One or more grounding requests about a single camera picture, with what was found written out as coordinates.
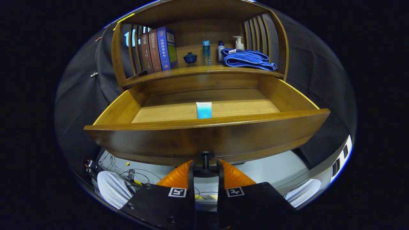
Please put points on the pink backdrop clip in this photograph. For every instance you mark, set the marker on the pink backdrop clip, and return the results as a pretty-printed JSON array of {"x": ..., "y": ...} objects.
[{"x": 98, "y": 38}]

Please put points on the wooden cabinet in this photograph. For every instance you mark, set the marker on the wooden cabinet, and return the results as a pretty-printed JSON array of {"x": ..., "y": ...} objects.
[{"x": 207, "y": 28}]

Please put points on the blue squeeze tube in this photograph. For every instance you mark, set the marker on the blue squeeze tube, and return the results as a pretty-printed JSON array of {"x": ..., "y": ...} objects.
[{"x": 204, "y": 111}]

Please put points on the wooden countertop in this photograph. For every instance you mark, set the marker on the wooden countertop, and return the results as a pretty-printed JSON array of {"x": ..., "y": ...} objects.
[{"x": 191, "y": 69}]

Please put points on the grey vented case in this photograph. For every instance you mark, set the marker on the grey vented case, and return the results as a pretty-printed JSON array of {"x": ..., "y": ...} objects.
[{"x": 338, "y": 163}]

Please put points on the wooden drawer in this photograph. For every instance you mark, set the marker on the wooden drawer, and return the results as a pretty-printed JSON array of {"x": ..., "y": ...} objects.
[{"x": 207, "y": 140}]

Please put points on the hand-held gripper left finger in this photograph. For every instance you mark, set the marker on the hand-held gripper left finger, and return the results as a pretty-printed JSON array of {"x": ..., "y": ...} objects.
[{"x": 159, "y": 204}]

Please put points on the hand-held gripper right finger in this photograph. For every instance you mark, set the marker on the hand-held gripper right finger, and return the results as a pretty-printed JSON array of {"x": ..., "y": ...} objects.
[{"x": 252, "y": 207}]

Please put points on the person's right leg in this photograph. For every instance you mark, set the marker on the person's right leg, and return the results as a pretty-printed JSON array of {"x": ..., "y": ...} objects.
[{"x": 303, "y": 191}]

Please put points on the blue glass bottle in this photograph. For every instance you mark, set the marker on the blue glass bottle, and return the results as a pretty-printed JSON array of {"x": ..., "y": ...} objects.
[{"x": 206, "y": 52}]

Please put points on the white bottle with blue cap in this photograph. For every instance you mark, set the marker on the white bottle with blue cap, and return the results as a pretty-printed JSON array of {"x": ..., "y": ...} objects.
[{"x": 221, "y": 52}]

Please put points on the blue lidded teacup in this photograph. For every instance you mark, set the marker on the blue lidded teacup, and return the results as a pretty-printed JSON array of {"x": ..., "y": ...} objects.
[{"x": 190, "y": 58}]

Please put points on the blue folded towel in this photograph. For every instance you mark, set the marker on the blue folded towel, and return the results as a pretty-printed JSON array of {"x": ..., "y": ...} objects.
[{"x": 246, "y": 60}]

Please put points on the reddish brown book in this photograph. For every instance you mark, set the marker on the reddish brown book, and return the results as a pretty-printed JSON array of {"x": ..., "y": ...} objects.
[{"x": 155, "y": 51}]

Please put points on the blue book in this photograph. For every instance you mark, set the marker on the blue book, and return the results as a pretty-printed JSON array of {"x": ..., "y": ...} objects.
[{"x": 164, "y": 48}]

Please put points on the person's left leg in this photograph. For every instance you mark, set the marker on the person's left leg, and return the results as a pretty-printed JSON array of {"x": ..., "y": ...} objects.
[{"x": 111, "y": 188}]

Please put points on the person's leg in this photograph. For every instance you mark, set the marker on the person's leg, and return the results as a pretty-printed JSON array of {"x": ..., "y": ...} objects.
[
  {"x": 303, "y": 191},
  {"x": 111, "y": 188}
]

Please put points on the white pump bottle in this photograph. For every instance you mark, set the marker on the white pump bottle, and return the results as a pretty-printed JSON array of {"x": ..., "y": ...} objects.
[{"x": 239, "y": 44}]

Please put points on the dark brown book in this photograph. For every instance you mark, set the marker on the dark brown book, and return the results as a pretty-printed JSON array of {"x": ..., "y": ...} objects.
[{"x": 147, "y": 54}]

